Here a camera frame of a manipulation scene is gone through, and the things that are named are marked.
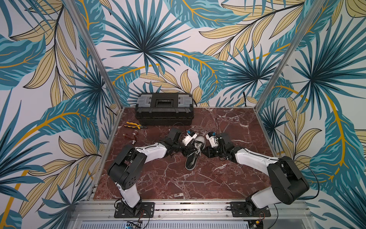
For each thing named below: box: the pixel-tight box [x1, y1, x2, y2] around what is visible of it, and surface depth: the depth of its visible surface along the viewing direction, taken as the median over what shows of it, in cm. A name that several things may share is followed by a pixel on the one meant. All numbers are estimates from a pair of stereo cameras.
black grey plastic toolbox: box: [135, 92, 194, 126], surface depth 100 cm
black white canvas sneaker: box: [184, 135, 206, 171], surface depth 90 cm
